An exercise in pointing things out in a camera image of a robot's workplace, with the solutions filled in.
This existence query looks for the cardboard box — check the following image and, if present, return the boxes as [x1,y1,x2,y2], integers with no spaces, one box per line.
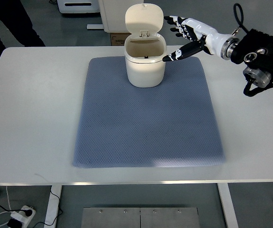
[110,33,130,46]

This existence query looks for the white cabinet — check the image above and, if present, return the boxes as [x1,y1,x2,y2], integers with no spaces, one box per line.
[86,0,144,33]

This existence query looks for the person in dark trousers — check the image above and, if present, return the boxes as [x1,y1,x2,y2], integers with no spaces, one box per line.
[0,0,45,56]

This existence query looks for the white appliance with slot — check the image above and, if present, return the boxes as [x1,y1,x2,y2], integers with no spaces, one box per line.
[56,0,100,14]

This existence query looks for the white power strip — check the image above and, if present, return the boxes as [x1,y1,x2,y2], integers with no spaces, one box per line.
[10,205,36,225]

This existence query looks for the white table leg right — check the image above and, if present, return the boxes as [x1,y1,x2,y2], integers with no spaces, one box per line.
[217,183,239,228]

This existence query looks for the white table leg left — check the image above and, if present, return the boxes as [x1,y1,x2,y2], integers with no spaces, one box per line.
[44,185,62,228]

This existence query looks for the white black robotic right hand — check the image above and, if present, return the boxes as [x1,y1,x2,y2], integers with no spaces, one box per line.
[162,16,234,62]

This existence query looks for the white trash can open lid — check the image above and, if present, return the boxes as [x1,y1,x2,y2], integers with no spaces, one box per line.
[124,3,167,88]

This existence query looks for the blue textured mat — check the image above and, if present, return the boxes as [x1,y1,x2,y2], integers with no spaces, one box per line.
[73,57,225,168]

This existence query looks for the grey metal base plate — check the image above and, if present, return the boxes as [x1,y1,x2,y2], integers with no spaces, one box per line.
[81,207,200,228]

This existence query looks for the white table leg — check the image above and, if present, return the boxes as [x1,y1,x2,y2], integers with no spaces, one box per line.
[44,185,62,228]
[217,183,239,228]

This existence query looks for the black silver robot right arm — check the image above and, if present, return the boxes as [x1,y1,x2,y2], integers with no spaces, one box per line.
[220,3,273,97]

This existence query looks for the black power cable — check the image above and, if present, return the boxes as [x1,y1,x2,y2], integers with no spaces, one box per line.
[0,185,63,228]

